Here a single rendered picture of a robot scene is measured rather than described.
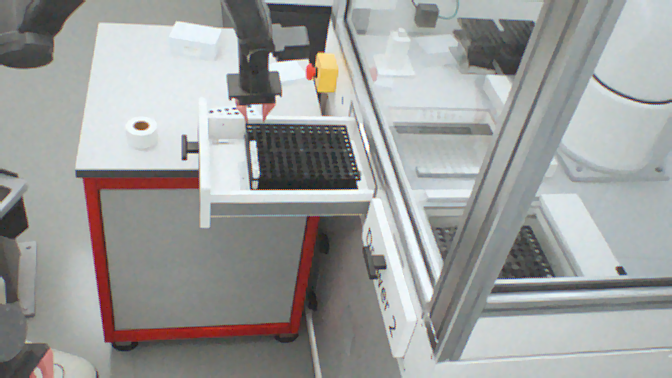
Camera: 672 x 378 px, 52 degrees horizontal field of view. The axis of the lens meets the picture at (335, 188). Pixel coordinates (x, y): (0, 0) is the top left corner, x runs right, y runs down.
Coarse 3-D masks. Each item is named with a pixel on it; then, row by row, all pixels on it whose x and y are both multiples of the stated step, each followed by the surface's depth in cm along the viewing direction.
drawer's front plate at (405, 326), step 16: (368, 224) 135; (384, 224) 127; (368, 240) 135; (384, 240) 124; (384, 272) 124; (400, 272) 119; (400, 288) 116; (384, 304) 124; (400, 304) 115; (384, 320) 124; (400, 320) 115; (416, 320) 112; (400, 336) 115; (400, 352) 118
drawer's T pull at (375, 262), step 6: (366, 246) 125; (366, 252) 124; (366, 258) 123; (372, 258) 123; (378, 258) 123; (384, 258) 123; (366, 264) 122; (372, 264) 122; (378, 264) 122; (384, 264) 122; (372, 270) 121; (372, 276) 120
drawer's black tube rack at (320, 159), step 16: (256, 128) 147; (272, 128) 148; (288, 128) 149; (304, 128) 149; (320, 128) 150; (256, 144) 143; (272, 144) 144; (288, 144) 145; (304, 144) 145; (320, 144) 146; (336, 144) 147; (272, 160) 140; (288, 160) 141; (304, 160) 142; (320, 160) 142; (336, 160) 143; (352, 160) 144; (272, 176) 141; (288, 176) 137; (304, 176) 138; (320, 176) 143; (336, 176) 140; (352, 176) 140
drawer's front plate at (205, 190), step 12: (204, 108) 145; (204, 120) 142; (204, 132) 139; (204, 144) 136; (204, 156) 134; (204, 168) 131; (204, 180) 129; (204, 192) 128; (204, 204) 130; (204, 216) 132
